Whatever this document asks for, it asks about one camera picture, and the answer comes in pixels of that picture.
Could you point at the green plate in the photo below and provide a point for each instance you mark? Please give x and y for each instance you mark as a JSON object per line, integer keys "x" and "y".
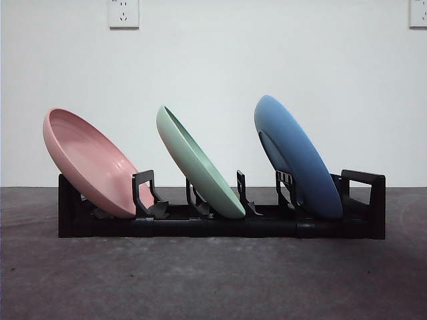
{"x": 200, "y": 173}

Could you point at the blue plate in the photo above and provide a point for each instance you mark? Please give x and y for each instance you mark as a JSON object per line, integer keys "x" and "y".
{"x": 300, "y": 150}

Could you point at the white wall socket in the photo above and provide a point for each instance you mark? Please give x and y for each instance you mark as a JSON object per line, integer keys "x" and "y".
{"x": 419, "y": 15}
{"x": 124, "y": 16}

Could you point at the black plastic dish rack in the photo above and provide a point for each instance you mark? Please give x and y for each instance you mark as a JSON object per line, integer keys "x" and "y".
{"x": 233, "y": 230}

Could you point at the pink plate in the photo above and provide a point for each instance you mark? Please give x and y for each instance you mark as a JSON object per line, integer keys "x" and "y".
{"x": 83, "y": 156}

